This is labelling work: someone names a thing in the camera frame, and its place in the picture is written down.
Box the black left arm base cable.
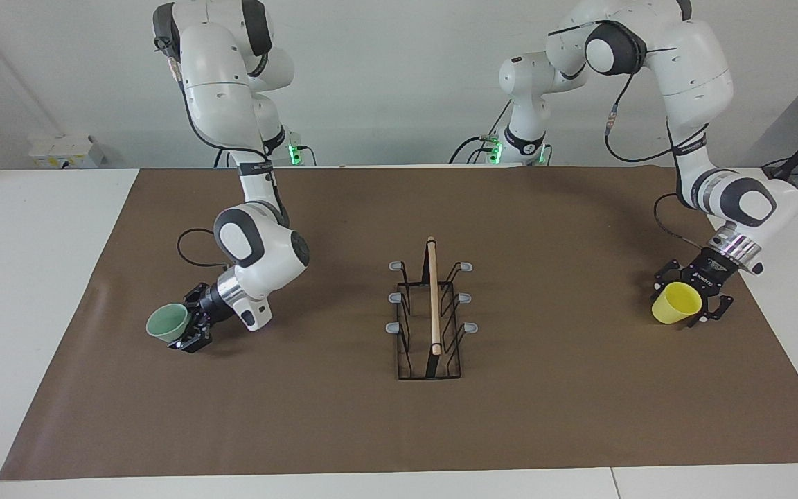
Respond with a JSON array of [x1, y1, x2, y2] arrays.
[[449, 100, 514, 165]]

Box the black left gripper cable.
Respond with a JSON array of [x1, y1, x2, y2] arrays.
[[653, 192, 709, 252]]

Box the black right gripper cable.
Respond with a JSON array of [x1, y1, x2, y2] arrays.
[[177, 228, 231, 270]]

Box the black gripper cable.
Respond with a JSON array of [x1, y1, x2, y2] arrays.
[[653, 192, 709, 252], [177, 228, 231, 270]]

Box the black wire cup rack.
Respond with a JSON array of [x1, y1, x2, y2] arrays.
[[386, 236, 479, 381]]

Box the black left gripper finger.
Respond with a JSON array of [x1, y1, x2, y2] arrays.
[[653, 259, 693, 293], [687, 292, 735, 329]]

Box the white power strip box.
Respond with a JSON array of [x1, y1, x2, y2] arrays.
[[28, 134, 106, 169]]

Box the pale green plastic cup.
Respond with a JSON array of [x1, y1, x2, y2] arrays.
[[146, 303, 191, 344]]

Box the yellow plastic cup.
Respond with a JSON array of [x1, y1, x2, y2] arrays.
[[651, 281, 703, 325]]

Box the brown table mat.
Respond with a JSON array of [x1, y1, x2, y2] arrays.
[[0, 166, 798, 481]]

